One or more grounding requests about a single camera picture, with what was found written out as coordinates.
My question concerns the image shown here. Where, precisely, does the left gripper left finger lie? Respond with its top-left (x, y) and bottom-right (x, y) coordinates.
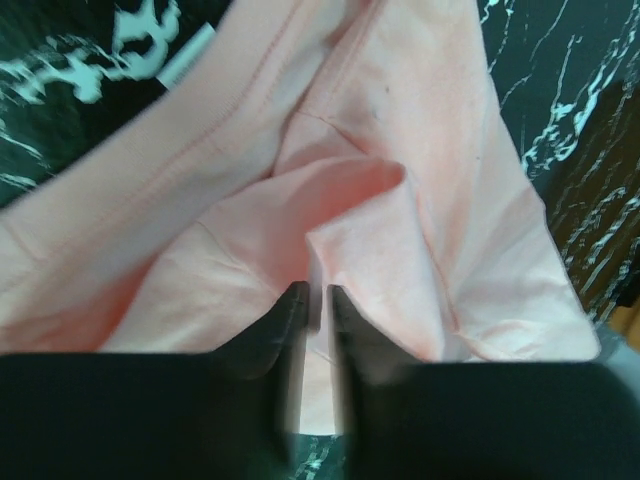
top-left (1, 282), bottom-right (309, 479)

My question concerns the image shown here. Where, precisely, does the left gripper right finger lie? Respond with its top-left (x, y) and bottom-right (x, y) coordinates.
top-left (331, 286), bottom-right (639, 479)

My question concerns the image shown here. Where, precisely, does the salmon pink t-shirt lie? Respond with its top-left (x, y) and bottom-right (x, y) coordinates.
top-left (1, 1), bottom-right (600, 435)

